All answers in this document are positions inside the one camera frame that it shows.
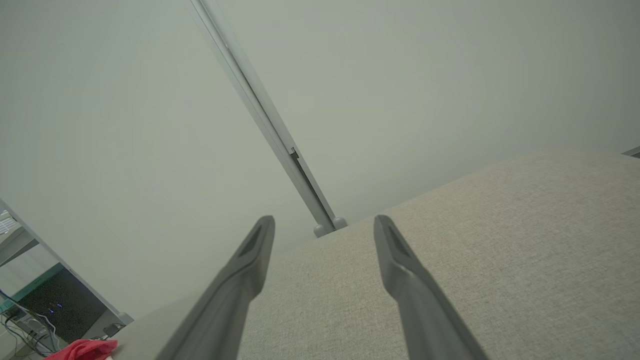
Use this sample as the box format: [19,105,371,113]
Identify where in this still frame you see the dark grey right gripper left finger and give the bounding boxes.
[156,215,276,360]

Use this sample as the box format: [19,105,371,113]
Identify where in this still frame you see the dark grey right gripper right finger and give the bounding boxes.
[373,214,489,360]

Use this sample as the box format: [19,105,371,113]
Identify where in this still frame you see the red and white shirt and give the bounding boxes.
[44,339,119,360]

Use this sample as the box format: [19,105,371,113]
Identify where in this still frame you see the black computer case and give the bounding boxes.
[17,269,109,344]

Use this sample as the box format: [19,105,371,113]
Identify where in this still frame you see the grey frame bracket left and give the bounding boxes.
[0,197,135,326]

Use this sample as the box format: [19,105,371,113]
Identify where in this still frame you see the thin black floor cable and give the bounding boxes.
[0,289,57,357]

